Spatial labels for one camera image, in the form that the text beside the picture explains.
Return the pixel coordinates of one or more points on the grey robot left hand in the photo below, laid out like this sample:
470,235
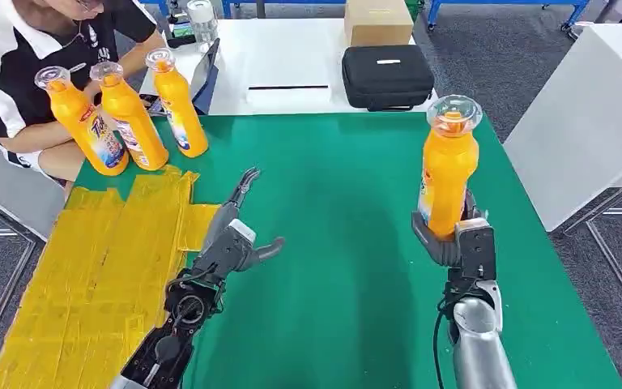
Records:
225,252

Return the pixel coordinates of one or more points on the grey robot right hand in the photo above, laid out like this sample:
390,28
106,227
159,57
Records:
434,247

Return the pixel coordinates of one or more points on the orange drink bottle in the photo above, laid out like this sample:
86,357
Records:
128,118
448,166
83,126
179,107

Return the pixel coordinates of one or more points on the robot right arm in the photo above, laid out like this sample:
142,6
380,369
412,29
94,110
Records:
477,343

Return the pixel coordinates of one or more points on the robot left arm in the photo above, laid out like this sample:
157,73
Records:
177,333

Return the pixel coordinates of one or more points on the green table mat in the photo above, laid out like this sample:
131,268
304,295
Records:
332,215

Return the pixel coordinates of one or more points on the yellow sheet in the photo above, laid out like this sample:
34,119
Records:
85,279

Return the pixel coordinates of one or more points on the dark phone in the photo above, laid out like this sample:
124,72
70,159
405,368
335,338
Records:
152,104

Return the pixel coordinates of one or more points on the black zip case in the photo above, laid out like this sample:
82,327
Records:
388,78

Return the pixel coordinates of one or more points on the thin black strip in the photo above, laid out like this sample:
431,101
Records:
288,87

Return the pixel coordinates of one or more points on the dark laptop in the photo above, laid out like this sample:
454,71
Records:
206,75

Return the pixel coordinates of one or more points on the white side table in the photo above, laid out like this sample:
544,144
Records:
584,123

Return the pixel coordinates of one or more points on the white desk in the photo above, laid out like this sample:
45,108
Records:
284,56

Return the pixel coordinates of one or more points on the small black object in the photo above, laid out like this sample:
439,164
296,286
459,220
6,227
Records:
181,41

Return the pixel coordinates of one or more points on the cardboard box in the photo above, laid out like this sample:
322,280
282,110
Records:
378,22

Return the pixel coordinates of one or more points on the clear plastic jar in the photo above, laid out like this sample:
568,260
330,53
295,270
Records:
202,21

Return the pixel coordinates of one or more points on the green crate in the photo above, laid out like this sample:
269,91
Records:
414,6

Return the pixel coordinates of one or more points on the long blue metal rack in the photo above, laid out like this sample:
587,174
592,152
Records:
504,2

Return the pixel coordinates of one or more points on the short blue metal rack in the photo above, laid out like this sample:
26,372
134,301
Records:
284,2

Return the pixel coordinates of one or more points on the person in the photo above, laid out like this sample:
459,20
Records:
16,64

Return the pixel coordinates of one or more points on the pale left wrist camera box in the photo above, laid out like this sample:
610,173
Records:
244,232

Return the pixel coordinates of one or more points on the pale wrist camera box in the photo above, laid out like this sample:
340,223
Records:
474,247
244,232

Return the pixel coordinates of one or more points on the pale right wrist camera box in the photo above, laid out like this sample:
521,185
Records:
474,247

